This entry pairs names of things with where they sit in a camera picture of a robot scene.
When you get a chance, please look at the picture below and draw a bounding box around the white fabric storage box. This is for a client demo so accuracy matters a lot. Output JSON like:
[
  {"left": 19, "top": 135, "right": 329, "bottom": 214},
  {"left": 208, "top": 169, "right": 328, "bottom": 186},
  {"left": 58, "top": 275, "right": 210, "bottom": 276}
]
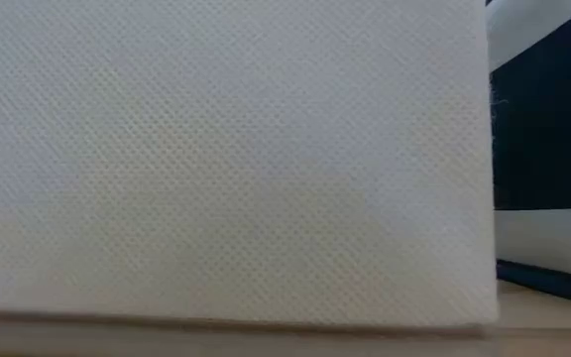
[{"left": 0, "top": 0, "right": 501, "bottom": 339}]

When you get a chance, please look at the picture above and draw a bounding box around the navy and white striped basket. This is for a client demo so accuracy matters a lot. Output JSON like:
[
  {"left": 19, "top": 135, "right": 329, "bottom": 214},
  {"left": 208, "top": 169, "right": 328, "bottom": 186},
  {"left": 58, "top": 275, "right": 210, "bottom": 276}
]
[{"left": 485, "top": 0, "right": 571, "bottom": 309}]

